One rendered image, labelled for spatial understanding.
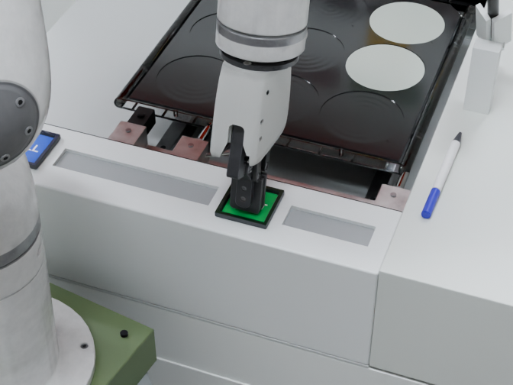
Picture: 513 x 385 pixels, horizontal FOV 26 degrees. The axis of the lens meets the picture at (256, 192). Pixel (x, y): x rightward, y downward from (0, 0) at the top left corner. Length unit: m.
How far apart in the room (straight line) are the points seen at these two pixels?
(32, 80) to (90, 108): 0.69
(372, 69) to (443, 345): 0.44
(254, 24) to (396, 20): 0.55
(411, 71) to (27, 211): 0.64
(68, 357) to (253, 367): 0.23
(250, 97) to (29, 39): 0.28
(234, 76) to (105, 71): 0.57
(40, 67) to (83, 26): 0.85
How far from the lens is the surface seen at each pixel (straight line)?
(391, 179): 1.35
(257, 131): 1.03
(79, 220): 1.19
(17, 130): 0.82
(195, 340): 1.25
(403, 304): 1.10
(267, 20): 0.99
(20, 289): 0.99
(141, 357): 1.15
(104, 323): 1.16
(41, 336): 1.05
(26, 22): 0.81
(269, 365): 1.24
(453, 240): 1.11
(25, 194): 0.95
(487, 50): 1.22
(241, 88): 1.02
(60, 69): 1.58
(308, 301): 1.14
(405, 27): 1.51
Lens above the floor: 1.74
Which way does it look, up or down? 42 degrees down
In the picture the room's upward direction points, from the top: straight up
